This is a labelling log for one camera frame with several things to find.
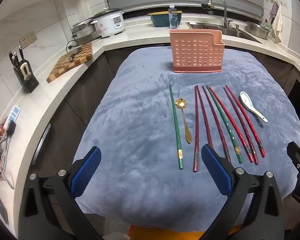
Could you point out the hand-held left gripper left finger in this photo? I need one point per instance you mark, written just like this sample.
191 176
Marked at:
86 172

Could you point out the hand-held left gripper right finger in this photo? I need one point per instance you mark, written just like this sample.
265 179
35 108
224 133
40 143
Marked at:
216 170

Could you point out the dark red chopstick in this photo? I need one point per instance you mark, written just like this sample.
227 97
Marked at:
196 165
227 155
255 160
209 137

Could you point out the green chopstick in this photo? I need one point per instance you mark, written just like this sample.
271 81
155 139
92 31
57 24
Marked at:
180 163
240 158

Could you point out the bright red chopstick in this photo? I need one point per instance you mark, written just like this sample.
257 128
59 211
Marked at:
262 152
250 158

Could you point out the pink perforated utensil holder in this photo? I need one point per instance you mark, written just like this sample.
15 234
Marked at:
190 52

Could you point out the blue-grey fleece blanket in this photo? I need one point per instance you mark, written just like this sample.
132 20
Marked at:
140 130

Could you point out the gold metal spoon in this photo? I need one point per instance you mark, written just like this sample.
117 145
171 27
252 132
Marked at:
180 103

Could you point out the white ceramic spoon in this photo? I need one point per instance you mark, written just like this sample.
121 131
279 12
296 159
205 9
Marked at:
245 99

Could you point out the orange plastic object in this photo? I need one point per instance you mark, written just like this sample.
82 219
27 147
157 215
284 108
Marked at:
165 233

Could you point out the black charger plug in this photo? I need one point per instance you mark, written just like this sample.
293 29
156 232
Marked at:
11 128

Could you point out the white power strip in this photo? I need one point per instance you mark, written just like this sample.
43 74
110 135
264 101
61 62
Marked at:
13 112

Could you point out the checkered wooden cutting board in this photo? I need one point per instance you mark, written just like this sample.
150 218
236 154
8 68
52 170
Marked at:
65 67

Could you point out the black knife block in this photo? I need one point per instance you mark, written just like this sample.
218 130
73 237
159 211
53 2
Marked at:
27 80

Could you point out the stainless steel bowl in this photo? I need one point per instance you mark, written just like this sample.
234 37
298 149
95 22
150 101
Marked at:
258 31

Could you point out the beige hanging towel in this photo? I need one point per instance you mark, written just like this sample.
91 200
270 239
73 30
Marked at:
278 25

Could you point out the stainless steel sink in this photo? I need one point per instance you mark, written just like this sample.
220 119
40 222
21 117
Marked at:
230 32

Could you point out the green dish soap bottle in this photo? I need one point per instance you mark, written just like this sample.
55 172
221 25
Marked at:
266 25

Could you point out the steel steamer pot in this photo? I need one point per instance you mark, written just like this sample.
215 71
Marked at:
83 31

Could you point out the white rice cooker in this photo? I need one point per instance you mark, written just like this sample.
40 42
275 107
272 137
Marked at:
110 25

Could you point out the purple hanging cloth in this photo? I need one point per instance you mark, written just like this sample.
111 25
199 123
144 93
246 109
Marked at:
273 10

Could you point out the clear water bottle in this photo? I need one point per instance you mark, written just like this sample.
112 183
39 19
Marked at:
173 17

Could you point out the yellow and teal basin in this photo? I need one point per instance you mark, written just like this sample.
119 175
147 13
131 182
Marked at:
160 20

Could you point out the chrome kitchen faucet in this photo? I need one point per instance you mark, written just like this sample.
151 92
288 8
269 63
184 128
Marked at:
225 10

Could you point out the beige wall socket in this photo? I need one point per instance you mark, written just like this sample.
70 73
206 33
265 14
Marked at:
24 41
31 36

